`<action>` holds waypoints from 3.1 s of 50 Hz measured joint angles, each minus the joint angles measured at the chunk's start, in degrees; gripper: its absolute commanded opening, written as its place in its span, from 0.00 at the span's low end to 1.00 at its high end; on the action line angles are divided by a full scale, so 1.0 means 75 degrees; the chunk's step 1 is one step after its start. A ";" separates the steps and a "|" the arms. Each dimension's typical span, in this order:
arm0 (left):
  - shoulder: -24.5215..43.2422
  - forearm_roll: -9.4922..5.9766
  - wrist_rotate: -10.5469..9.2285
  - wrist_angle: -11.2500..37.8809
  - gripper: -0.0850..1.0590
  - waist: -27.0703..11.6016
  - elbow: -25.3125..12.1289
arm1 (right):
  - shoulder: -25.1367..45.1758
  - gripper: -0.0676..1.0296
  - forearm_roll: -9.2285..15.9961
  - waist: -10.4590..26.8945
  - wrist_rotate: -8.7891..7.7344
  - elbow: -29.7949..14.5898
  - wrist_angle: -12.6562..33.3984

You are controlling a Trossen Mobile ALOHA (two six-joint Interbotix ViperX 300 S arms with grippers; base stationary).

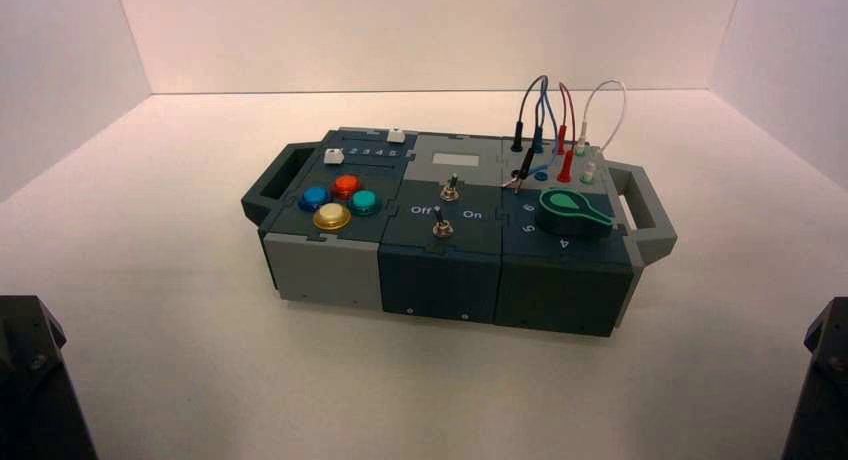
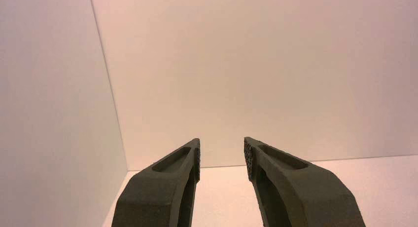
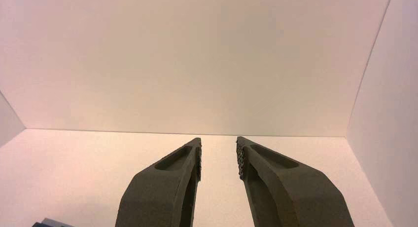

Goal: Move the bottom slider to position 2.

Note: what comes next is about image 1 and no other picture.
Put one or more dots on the metal toggle switch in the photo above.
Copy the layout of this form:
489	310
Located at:
452	189
442	226

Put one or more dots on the teal round push button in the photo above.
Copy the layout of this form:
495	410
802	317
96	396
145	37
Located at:
364	202

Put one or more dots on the grey and teal control box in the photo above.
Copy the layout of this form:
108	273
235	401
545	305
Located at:
437	271

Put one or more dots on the blue round push button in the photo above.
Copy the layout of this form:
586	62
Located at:
314	197

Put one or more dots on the green rotary knob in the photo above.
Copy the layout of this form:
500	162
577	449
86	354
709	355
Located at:
574	213

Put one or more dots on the grey display screen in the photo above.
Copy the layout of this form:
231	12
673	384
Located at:
456	159

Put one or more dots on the white slider knob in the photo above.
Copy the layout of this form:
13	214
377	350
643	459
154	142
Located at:
395	136
333	156

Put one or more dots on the yellow round push button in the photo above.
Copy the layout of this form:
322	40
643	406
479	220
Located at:
332	216

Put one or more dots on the red round push button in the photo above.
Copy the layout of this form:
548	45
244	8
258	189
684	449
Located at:
345	186

